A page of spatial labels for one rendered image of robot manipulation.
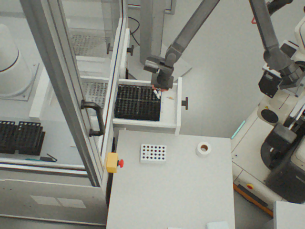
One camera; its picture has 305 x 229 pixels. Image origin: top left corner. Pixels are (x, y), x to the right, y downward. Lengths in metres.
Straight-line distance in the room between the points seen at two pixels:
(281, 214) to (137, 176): 0.70
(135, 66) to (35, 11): 2.29
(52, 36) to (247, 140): 1.86
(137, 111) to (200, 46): 1.64
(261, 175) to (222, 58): 1.25
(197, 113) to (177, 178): 1.15
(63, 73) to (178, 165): 1.03
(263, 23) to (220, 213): 0.85
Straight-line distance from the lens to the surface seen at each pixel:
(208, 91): 2.78
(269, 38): 1.38
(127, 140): 1.64
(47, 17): 0.57
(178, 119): 1.52
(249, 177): 2.20
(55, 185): 1.44
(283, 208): 1.67
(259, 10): 1.36
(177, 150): 1.63
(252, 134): 2.34
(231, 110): 2.73
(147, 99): 1.64
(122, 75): 1.73
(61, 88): 0.74
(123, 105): 1.58
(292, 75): 1.44
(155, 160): 1.56
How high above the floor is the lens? 2.24
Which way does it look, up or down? 60 degrees down
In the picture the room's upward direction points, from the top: 4 degrees clockwise
